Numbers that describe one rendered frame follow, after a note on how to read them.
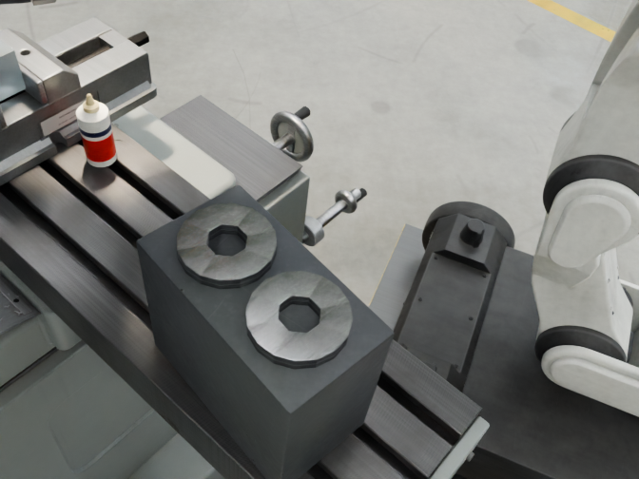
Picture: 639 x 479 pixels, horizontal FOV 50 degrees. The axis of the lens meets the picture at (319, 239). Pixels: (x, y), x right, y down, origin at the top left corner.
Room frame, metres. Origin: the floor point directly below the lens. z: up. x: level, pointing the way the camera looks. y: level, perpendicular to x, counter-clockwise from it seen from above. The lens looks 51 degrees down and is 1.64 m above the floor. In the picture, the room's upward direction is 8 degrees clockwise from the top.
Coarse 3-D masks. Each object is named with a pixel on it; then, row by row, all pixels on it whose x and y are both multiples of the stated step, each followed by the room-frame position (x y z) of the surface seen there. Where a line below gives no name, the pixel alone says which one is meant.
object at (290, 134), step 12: (300, 108) 1.10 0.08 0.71; (276, 120) 1.08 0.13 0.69; (288, 120) 1.06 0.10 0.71; (300, 120) 1.06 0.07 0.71; (276, 132) 1.09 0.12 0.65; (288, 132) 1.07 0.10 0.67; (300, 132) 1.04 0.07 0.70; (276, 144) 1.03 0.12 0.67; (288, 144) 1.04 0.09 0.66; (300, 144) 1.05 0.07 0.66; (312, 144) 1.04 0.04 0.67; (300, 156) 1.04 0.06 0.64
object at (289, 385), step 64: (192, 256) 0.36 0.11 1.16; (256, 256) 0.37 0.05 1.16; (192, 320) 0.31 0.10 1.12; (256, 320) 0.30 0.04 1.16; (320, 320) 0.31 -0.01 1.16; (192, 384) 0.32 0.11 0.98; (256, 384) 0.26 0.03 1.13; (320, 384) 0.26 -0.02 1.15; (256, 448) 0.25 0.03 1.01; (320, 448) 0.27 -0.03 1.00
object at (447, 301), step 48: (432, 240) 0.91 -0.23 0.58; (480, 240) 0.89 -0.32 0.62; (432, 288) 0.78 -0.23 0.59; (480, 288) 0.80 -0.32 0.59; (528, 288) 0.83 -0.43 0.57; (432, 336) 0.67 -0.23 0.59; (480, 336) 0.70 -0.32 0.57; (528, 336) 0.72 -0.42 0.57; (480, 384) 0.60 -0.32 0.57; (528, 384) 0.62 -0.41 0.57; (528, 432) 0.52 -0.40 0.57; (576, 432) 0.54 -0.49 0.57; (624, 432) 0.55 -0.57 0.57
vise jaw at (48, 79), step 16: (0, 32) 0.74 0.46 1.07; (16, 32) 0.75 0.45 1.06; (16, 48) 0.71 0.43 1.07; (32, 48) 0.72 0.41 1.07; (32, 64) 0.69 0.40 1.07; (48, 64) 0.69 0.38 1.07; (64, 64) 0.71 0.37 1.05; (32, 80) 0.66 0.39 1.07; (48, 80) 0.67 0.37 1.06; (64, 80) 0.68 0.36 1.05; (32, 96) 0.67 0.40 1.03; (48, 96) 0.66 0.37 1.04
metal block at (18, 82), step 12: (0, 48) 0.67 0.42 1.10; (12, 48) 0.67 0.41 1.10; (0, 60) 0.65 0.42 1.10; (12, 60) 0.66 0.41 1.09; (0, 72) 0.65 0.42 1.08; (12, 72) 0.66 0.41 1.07; (0, 84) 0.64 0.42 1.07; (12, 84) 0.66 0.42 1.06; (24, 84) 0.67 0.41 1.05; (0, 96) 0.64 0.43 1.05
